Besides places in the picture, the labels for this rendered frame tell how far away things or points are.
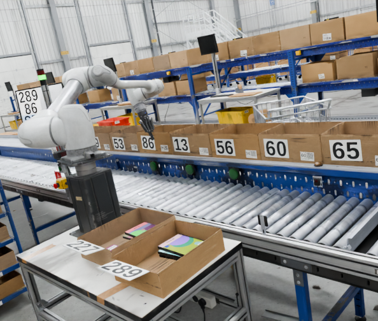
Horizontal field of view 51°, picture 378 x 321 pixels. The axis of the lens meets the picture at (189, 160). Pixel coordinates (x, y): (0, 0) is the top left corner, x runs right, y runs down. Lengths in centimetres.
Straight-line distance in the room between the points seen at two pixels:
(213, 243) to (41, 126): 104
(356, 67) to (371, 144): 463
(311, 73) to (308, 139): 483
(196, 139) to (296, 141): 76
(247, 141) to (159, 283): 124
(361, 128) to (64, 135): 159
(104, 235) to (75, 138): 50
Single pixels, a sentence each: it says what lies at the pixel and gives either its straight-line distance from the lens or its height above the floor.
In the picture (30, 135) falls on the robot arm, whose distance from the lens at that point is 214.
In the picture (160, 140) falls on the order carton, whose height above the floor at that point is 100.
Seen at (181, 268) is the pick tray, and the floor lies 81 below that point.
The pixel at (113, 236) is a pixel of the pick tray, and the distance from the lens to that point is 205.
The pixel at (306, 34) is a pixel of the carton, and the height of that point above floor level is 157.
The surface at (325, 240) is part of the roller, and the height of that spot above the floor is 75.
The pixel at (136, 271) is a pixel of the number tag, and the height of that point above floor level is 86.
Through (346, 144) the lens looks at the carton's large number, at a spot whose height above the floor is 100.
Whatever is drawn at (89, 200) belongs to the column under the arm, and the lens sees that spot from 206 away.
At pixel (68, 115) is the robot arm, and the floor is 139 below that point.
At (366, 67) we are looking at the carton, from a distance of 661.
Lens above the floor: 155
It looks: 14 degrees down
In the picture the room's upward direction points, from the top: 11 degrees counter-clockwise
